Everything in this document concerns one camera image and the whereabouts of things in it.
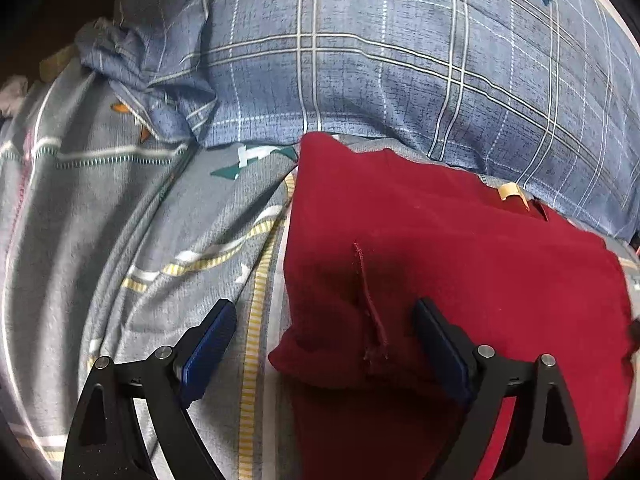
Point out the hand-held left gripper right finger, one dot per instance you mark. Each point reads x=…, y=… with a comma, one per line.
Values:
x=442, y=350

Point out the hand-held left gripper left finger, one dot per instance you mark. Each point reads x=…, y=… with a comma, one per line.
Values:
x=210, y=345

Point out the grey patterned bed sheet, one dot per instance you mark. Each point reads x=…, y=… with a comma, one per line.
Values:
x=125, y=220

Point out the white crumpled cloth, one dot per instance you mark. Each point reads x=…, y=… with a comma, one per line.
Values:
x=12, y=94

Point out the blue plaid pillow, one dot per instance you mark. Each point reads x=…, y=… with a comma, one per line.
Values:
x=380, y=50

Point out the dark red garment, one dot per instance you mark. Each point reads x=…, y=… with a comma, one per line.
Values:
x=425, y=240

